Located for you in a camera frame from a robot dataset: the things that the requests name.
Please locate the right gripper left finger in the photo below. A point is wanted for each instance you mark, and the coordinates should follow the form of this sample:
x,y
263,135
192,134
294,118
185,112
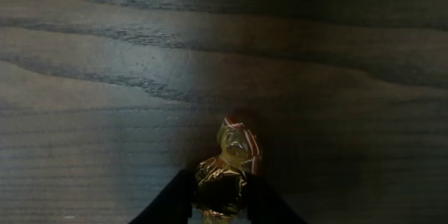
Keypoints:
x,y
171,203

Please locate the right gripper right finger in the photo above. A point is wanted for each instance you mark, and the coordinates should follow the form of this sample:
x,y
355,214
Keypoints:
x,y
262,206

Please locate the gold candy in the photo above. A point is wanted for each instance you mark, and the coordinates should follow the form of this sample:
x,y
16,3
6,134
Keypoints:
x,y
220,182

